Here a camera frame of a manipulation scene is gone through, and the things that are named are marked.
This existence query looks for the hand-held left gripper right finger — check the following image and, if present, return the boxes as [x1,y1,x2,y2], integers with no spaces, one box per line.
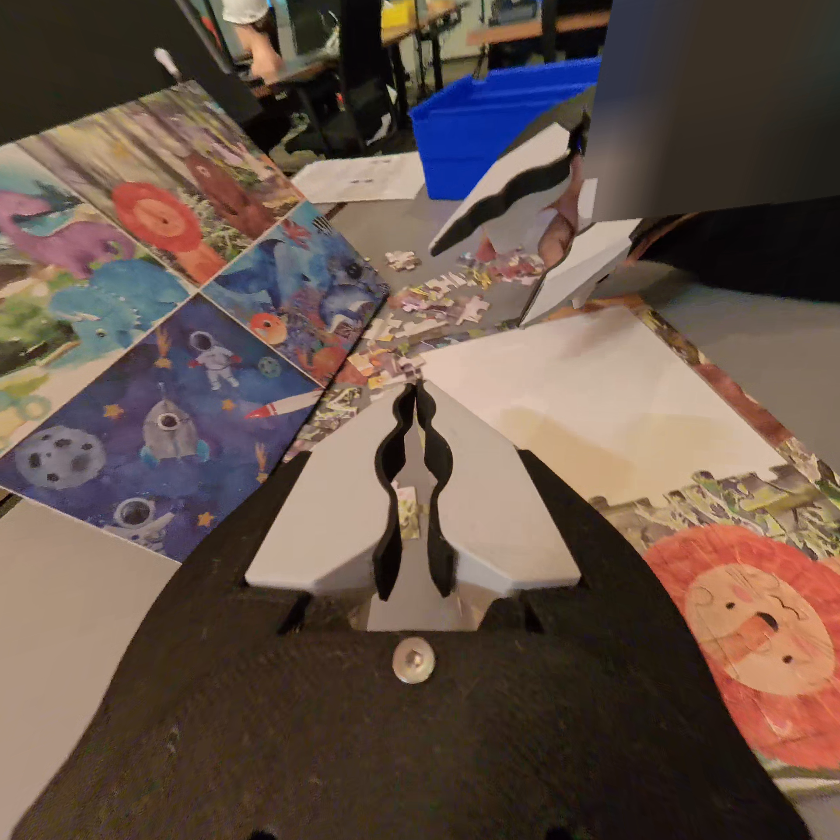
[416,381,583,632]

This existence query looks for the blue bin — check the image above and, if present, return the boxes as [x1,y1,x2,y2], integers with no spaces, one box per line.
[408,56,605,201]

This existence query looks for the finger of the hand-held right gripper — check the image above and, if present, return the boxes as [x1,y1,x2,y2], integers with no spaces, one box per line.
[517,218,642,328]
[428,113,589,258]

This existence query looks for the black panel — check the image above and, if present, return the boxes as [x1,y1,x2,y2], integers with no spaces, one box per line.
[0,0,263,148]

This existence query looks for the person's right hand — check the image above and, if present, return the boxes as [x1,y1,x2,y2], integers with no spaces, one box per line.
[537,169,586,271]

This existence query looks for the wooden workbench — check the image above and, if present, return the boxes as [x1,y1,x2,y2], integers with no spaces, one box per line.
[379,0,470,73]
[467,10,611,67]

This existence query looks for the person's right forearm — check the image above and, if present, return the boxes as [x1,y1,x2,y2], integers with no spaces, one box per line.
[630,213,840,303]

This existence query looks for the illustrated puzzle box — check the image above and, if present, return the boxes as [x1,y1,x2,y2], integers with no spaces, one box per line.
[0,79,395,565]

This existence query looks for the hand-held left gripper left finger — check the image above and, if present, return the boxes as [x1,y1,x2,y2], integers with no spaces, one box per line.
[244,384,417,631]

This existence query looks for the pile of puzzle pieces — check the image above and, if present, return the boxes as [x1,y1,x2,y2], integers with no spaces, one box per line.
[341,249,552,395]

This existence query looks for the puzzle tray with printed frame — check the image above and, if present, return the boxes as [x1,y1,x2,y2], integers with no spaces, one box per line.
[282,295,840,795]

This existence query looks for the white paper sheet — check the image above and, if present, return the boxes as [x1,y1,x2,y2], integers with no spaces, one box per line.
[292,152,427,204]

